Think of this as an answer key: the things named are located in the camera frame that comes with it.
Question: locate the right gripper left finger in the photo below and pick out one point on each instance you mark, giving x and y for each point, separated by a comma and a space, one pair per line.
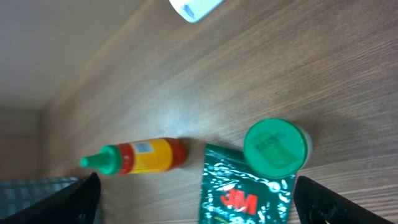
77, 203

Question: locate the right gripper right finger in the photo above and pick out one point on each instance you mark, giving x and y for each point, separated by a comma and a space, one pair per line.
317, 204

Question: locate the green lid jar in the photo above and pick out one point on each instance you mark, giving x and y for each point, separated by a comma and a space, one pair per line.
276, 148

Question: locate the green 3M glove packet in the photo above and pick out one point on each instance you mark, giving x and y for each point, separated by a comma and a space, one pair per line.
231, 192

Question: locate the white barcode scanner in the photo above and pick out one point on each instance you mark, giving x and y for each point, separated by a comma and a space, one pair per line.
194, 10

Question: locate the grey plastic mesh basket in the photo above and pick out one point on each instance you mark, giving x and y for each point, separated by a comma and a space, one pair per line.
17, 195

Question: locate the red yellow sauce bottle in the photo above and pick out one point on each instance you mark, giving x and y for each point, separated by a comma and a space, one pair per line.
147, 156

